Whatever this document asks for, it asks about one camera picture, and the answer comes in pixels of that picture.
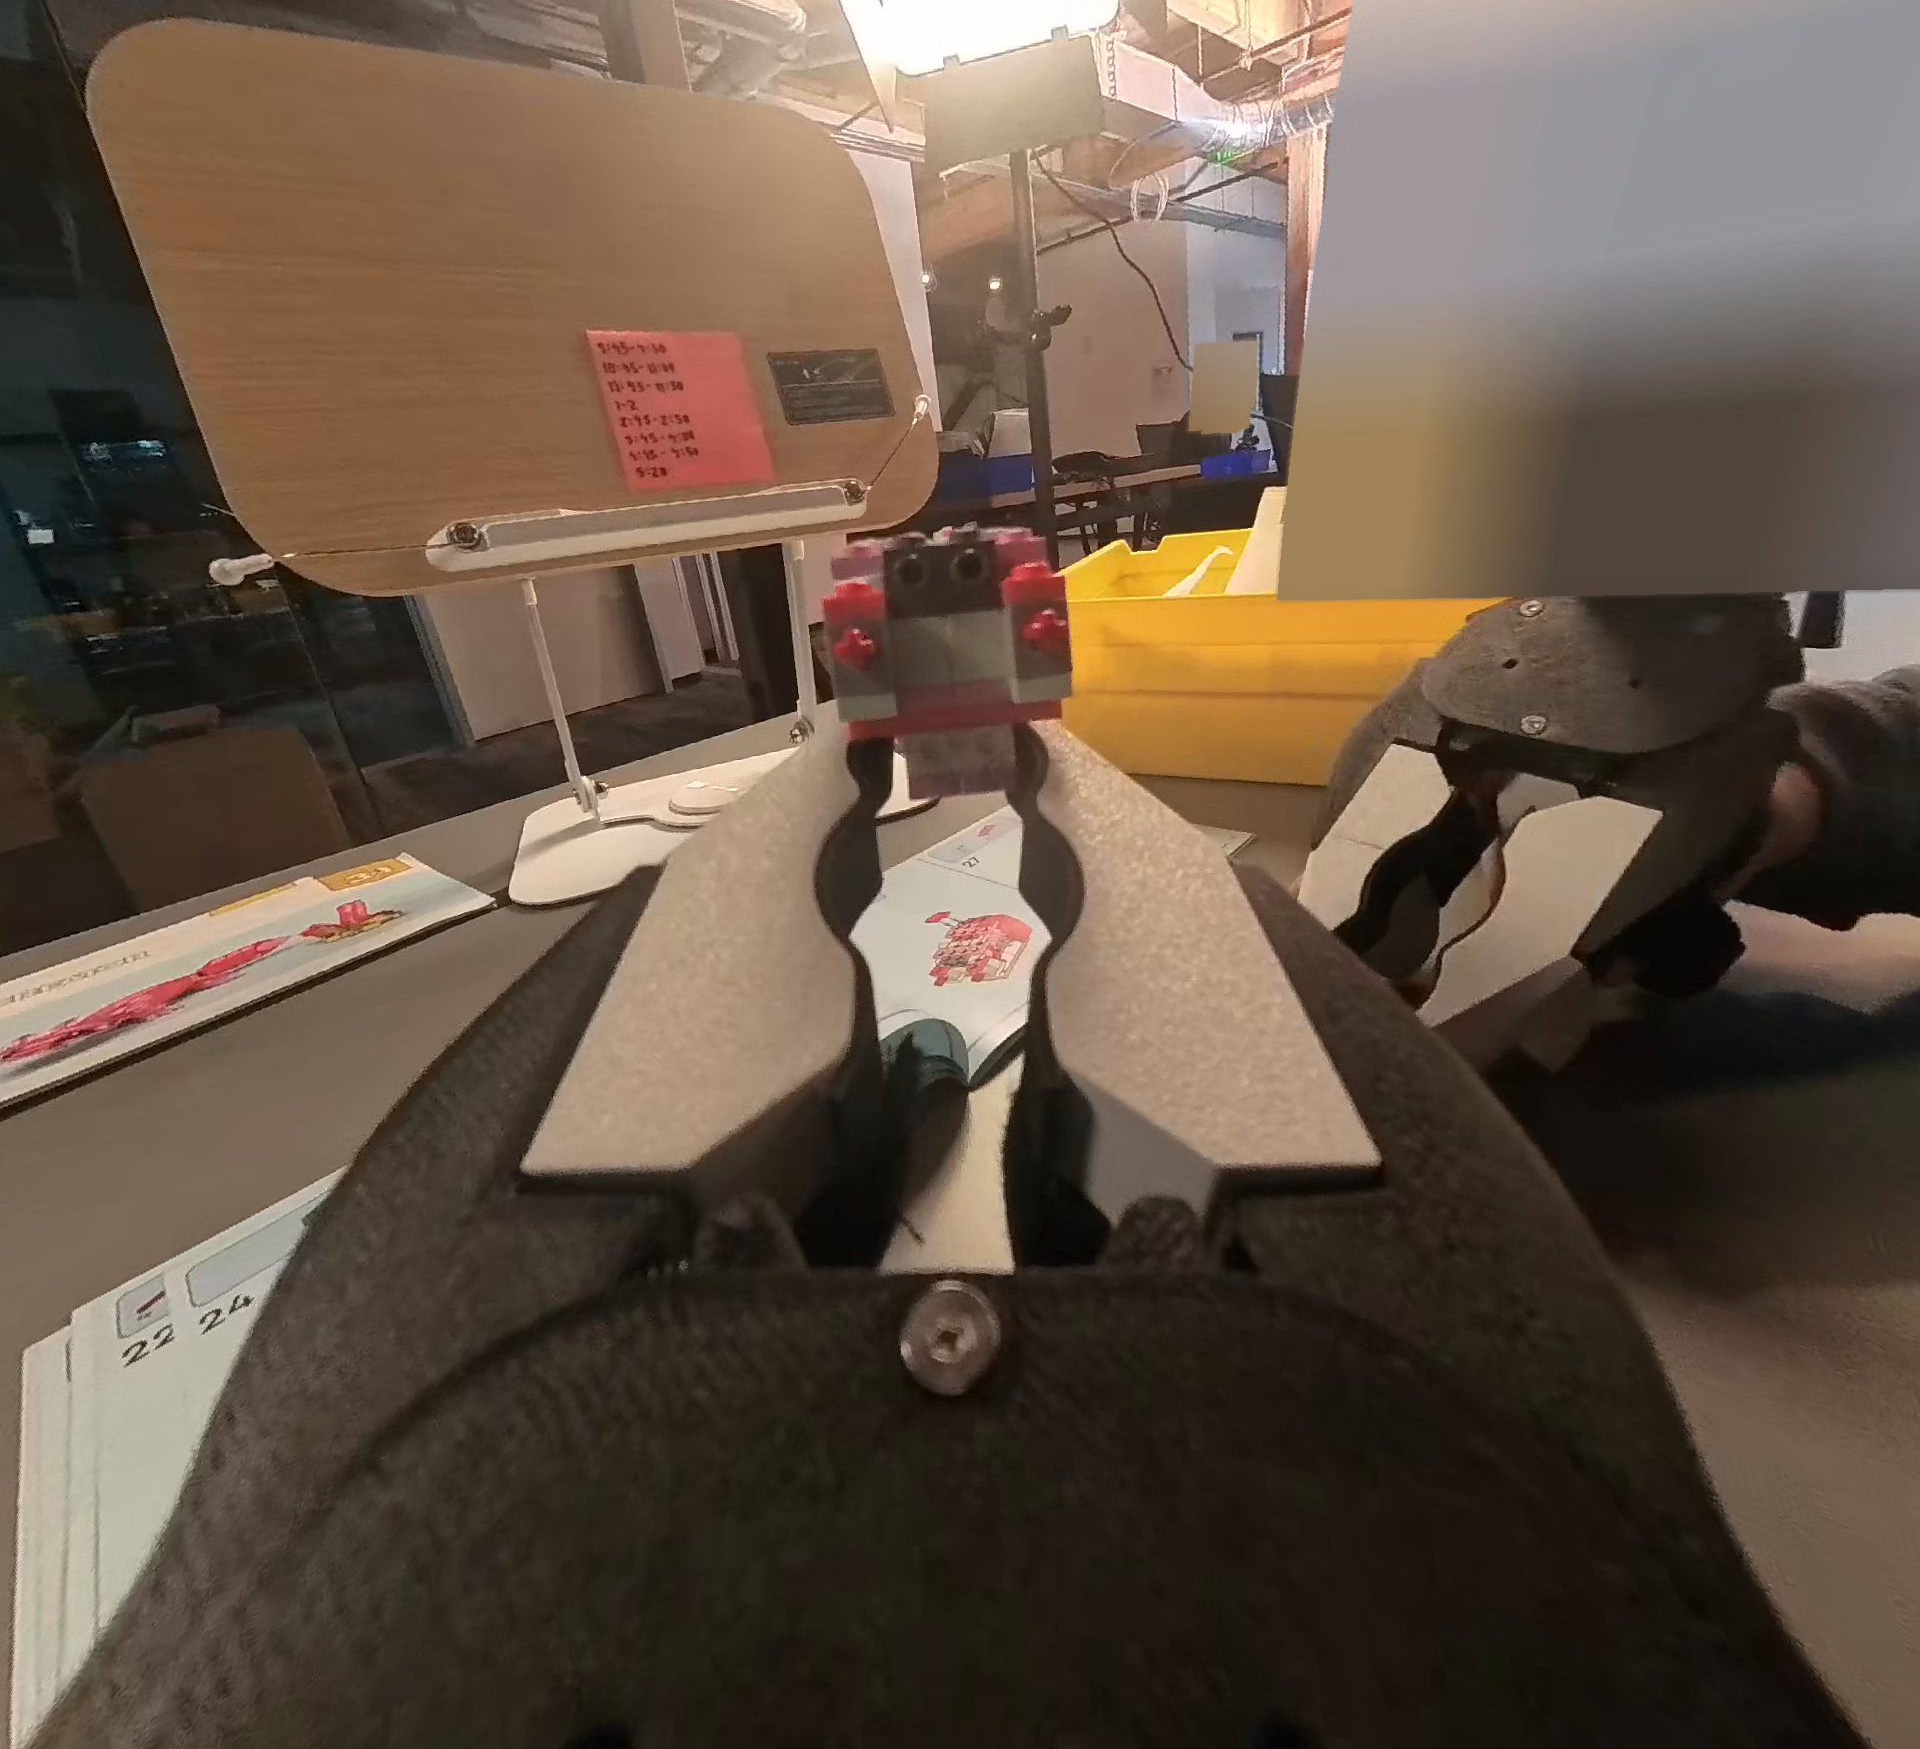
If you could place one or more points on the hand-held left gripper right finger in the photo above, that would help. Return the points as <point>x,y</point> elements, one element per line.
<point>1186,1015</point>

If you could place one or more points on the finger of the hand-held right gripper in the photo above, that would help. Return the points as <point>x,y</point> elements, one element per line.
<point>1583,866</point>
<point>1372,822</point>

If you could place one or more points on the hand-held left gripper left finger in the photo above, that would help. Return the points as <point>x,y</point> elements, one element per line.
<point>686,1015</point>

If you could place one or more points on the grey red toy brick model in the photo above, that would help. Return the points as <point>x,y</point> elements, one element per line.
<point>941,669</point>

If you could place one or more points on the person's right forearm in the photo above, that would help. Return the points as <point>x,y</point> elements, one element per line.
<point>1878,785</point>

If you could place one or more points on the person's right hand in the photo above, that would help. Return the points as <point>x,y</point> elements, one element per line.
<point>1793,807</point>

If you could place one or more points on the yellow plastic bin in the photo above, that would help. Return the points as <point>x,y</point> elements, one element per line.
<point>1202,669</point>

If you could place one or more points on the open instruction booklet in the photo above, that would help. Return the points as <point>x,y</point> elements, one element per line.
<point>959,936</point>

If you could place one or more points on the blue storage bin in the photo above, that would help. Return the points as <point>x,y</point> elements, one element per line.
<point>1242,466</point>

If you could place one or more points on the instruction sheet with red model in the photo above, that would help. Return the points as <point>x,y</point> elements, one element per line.
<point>225,959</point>

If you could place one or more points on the black light stand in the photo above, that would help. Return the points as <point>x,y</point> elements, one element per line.
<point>1028,324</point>

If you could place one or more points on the pink sticky note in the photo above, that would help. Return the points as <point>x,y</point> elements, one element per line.
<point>678,411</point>

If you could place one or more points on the numbered instruction sheets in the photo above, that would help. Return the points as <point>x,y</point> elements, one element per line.
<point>149,1404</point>

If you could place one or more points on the wooden book stand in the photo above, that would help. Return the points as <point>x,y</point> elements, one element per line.
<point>452,276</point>

